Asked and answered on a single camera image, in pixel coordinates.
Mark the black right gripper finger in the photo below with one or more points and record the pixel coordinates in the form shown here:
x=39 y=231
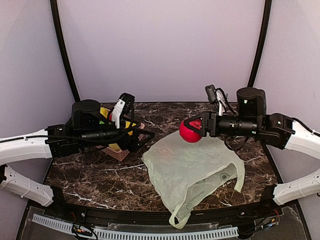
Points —
x=196 y=122
x=202 y=131

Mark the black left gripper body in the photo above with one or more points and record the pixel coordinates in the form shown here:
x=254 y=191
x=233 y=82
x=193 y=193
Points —
x=124 y=143

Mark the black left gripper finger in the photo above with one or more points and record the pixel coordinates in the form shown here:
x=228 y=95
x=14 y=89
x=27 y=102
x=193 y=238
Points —
x=145 y=132
x=145 y=139

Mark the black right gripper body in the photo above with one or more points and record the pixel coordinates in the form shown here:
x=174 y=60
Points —
x=213 y=131

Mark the red fruit from bag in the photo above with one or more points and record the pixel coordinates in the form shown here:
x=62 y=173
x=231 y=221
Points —
x=189 y=135

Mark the light green plastic bag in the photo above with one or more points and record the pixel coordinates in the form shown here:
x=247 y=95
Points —
x=183 y=173

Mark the large yellow fruit from bag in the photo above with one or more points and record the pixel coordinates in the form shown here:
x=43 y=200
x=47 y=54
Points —
x=103 y=112

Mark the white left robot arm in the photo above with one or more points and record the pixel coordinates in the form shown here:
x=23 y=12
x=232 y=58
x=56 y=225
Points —
x=87 y=128

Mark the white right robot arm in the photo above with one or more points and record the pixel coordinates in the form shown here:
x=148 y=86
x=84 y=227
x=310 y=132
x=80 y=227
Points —
x=250 y=120

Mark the yellow toy bananas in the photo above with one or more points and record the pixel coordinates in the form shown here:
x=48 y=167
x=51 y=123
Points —
x=115 y=147

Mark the pink plastic basket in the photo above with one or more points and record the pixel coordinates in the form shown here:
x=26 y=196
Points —
x=120 y=155

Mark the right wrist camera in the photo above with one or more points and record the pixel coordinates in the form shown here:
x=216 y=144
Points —
x=217 y=97

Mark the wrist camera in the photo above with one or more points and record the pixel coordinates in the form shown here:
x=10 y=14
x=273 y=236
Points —
x=217 y=97
x=122 y=107

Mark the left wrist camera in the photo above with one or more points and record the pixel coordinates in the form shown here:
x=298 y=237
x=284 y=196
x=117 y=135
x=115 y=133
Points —
x=122 y=107

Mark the black front rail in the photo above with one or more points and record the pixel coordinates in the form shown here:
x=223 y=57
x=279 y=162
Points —
x=243 y=215

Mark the white slotted cable duct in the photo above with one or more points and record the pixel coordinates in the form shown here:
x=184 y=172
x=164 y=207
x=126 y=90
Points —
x=139 y=233

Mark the right black frame post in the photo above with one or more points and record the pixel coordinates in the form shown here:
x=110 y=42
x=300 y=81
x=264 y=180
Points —
x=261 y=43

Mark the black frame post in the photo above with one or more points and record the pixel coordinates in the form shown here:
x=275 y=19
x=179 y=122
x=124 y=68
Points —
x=63 y=50
x=261 y=43

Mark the left black frame post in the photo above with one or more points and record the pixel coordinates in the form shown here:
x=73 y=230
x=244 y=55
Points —
x=63 y=50

